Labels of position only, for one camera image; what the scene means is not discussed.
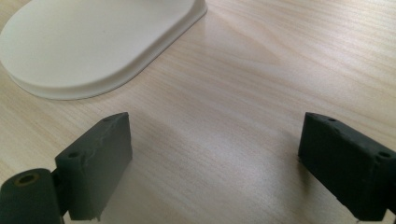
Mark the white oval plastic base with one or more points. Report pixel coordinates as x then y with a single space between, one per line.
90 43

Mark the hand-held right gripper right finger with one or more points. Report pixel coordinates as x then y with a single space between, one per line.
345 168

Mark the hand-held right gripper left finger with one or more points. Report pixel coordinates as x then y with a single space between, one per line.
96 168

